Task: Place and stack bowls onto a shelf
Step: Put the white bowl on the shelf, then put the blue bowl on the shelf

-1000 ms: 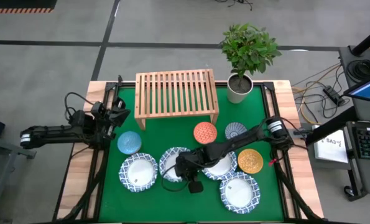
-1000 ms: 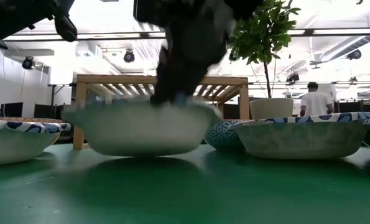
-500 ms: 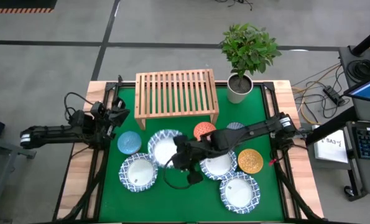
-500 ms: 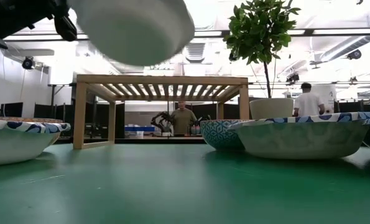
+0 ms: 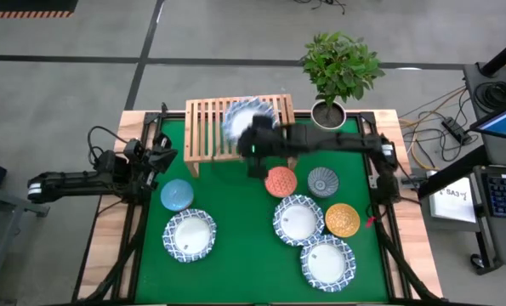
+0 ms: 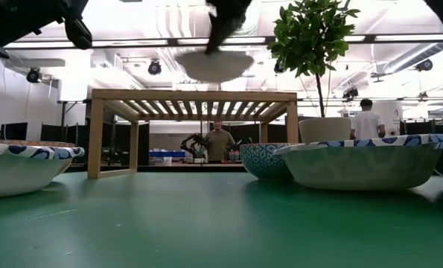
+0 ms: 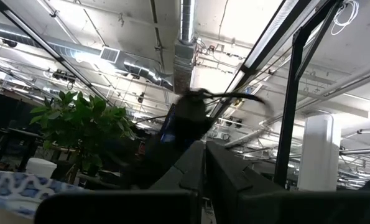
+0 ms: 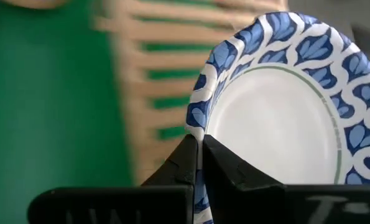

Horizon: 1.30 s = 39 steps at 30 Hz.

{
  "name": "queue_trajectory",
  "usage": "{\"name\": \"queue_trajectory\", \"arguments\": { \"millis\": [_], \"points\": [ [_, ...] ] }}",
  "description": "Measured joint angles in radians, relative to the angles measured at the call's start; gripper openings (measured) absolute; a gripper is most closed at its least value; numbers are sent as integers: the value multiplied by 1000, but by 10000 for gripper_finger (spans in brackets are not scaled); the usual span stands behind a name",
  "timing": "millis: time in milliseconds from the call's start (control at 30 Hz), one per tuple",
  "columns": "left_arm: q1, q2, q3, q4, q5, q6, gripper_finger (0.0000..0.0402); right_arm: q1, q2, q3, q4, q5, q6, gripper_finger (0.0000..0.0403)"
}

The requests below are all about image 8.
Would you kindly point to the green table mat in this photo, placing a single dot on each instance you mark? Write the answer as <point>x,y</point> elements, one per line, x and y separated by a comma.
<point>48,109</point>

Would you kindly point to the blue floral paper bowl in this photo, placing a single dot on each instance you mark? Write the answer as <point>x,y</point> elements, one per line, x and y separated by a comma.
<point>275,124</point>

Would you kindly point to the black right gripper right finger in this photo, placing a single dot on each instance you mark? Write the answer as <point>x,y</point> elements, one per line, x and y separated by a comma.
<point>296,205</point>

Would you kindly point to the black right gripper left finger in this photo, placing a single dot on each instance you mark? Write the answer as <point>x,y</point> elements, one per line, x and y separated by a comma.
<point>125,205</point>

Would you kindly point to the wooden slatted shelf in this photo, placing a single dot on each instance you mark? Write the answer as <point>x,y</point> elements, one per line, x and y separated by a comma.
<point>160,62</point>

